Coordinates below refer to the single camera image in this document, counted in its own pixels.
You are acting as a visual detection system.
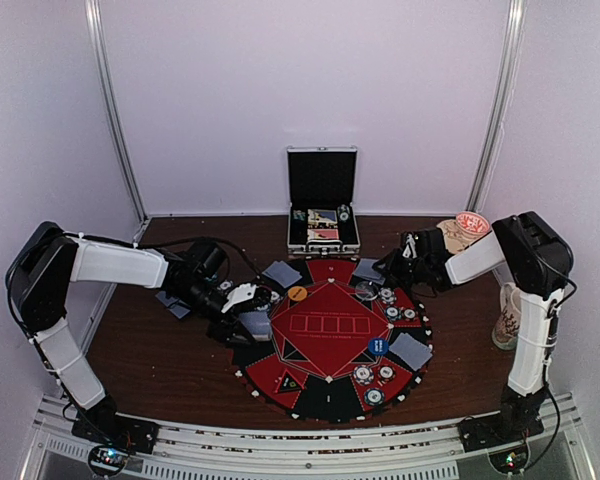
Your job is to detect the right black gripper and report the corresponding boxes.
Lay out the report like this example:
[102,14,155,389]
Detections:
[373,247,431,289]

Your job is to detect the blue checkered card deck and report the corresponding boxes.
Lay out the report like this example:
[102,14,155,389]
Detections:
[239,311,272,342]

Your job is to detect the card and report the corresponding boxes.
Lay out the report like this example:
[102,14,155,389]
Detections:
[389,333,433,370]
[353,258,385,285]
[263,261,302,288]

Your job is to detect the blue chip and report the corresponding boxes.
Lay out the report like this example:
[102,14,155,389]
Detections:
[363,388,385,407]

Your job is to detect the chip stack under right arm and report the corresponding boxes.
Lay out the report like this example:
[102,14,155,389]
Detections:
[491,282,521,351]

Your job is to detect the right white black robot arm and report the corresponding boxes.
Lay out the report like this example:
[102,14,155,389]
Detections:
[373,211,577,442]

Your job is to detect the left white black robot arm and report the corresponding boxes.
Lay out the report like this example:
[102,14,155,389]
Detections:
[5,221,272,444]

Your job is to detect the round wooden board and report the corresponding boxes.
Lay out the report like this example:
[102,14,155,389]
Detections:
[436,219,486,255]

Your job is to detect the red chip on seat eight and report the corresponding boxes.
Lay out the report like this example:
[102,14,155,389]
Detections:
[402,309,417,321]

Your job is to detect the red white patterned bowl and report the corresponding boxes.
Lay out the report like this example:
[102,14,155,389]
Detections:
[455,211,491,237]

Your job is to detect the clear dealer button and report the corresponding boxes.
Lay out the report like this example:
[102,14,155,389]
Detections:
[355,281,379,302]

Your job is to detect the yellow big blind button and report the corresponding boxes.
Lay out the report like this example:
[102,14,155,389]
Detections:
[287,286,308,302]

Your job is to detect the blue small blind button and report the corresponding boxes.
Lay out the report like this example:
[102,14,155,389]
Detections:
[368,337,390,356]

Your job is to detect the chips in case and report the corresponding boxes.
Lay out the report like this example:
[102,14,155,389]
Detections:
[337,204,351,222]

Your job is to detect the round red black poker mat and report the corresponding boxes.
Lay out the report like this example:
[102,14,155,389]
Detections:
[231,258,433,423]

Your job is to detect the card decks in case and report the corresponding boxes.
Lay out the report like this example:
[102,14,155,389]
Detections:
[307,209,339,241]

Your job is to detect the aluminium poker case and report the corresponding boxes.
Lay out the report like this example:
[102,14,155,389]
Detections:
[287,147,360,256]

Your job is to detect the white chip stack near ten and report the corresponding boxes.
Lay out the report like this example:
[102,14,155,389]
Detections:
[352,365,375,386]

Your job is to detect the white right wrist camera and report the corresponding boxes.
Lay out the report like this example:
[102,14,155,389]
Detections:
[400,232,418,260]

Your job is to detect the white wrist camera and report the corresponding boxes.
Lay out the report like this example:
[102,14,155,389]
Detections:
[400,232,418,260]
[221,283,257,314]

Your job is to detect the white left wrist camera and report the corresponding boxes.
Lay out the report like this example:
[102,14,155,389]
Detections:
[221,283,257,314]

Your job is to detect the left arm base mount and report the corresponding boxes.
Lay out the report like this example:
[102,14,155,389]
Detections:
[71,415,159,454]

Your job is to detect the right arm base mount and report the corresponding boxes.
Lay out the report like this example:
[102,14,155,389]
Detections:
[457,412,544,452]

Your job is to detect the aluminium front rail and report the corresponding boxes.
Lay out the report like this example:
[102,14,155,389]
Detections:
[16,394,600,479]

